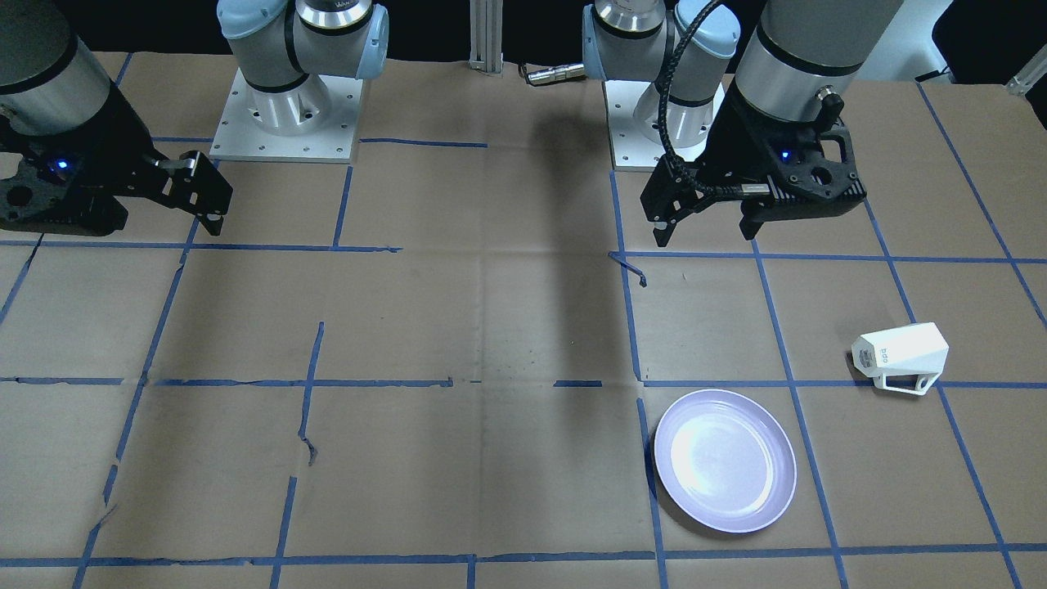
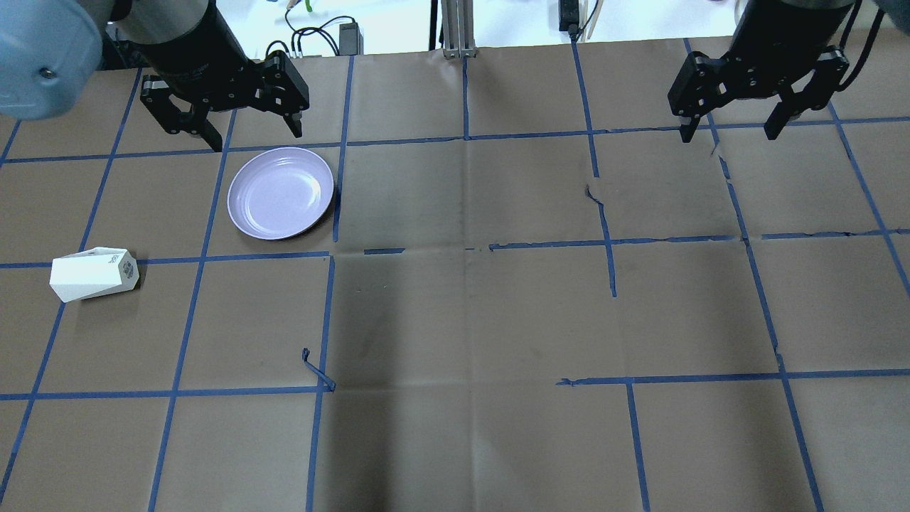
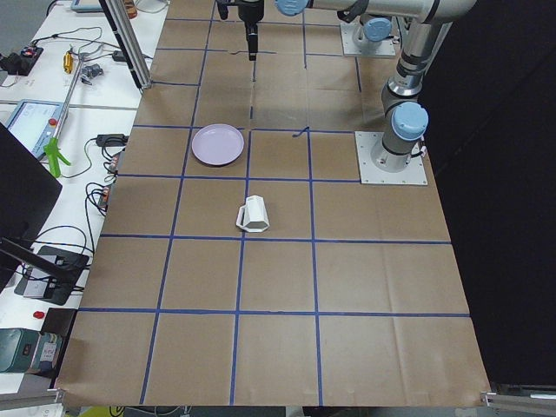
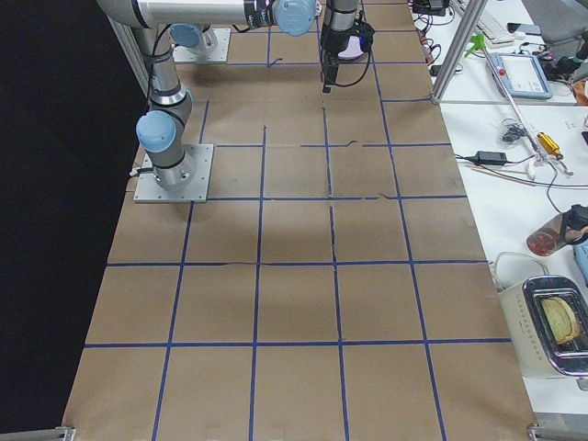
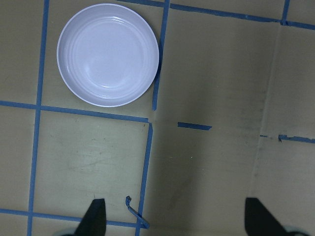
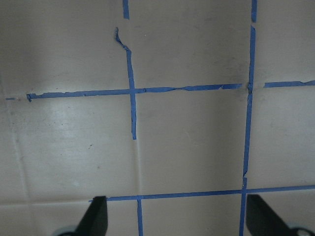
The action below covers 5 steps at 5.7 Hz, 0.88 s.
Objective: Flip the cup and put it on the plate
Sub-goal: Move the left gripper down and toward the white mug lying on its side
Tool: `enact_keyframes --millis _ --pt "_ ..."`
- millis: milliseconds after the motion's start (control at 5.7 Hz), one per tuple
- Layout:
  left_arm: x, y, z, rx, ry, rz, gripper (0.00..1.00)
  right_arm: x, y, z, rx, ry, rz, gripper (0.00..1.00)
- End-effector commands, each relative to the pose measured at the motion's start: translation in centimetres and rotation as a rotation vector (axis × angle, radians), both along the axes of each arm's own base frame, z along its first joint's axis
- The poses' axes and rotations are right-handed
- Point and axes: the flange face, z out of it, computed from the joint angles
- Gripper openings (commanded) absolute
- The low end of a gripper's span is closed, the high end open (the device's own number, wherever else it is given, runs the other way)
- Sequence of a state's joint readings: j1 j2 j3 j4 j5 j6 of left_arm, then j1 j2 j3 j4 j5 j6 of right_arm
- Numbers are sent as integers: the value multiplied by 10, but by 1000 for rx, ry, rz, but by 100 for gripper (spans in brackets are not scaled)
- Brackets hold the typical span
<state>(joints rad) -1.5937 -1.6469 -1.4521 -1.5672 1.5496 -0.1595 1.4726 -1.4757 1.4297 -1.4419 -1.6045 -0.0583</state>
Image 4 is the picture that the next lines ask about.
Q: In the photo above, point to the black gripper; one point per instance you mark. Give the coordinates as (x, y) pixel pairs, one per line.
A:
(333, 42)

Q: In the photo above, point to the white toaster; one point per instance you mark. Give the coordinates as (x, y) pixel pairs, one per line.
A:
(539, 356)

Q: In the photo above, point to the red drink bottle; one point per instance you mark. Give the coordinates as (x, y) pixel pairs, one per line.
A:
(566, 228)

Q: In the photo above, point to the yellow tool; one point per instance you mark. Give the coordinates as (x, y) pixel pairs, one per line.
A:
(549, 145)

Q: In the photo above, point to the lilac plate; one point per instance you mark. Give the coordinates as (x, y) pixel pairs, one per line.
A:
(353, 50)

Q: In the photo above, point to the green-tipped reacher stick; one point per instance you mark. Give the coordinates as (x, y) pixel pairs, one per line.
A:
(540, 157)

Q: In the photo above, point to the white keyboard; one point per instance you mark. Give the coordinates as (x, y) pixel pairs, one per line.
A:
(495, 34)

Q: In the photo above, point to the brown paper table cover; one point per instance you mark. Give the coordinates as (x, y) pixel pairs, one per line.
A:
(333, 287)

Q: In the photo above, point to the aluminium frame post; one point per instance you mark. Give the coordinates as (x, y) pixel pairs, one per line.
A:
(468, 23)

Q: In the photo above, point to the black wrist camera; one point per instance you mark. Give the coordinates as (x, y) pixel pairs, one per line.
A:
(365, 33)

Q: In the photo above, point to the black power adapter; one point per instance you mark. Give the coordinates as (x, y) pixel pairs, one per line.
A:
(490, 158)

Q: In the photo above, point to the blue teach pendant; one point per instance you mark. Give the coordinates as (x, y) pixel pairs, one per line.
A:
(522, 75)

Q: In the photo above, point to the toast slice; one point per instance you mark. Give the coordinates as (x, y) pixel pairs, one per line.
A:
(562, 320)

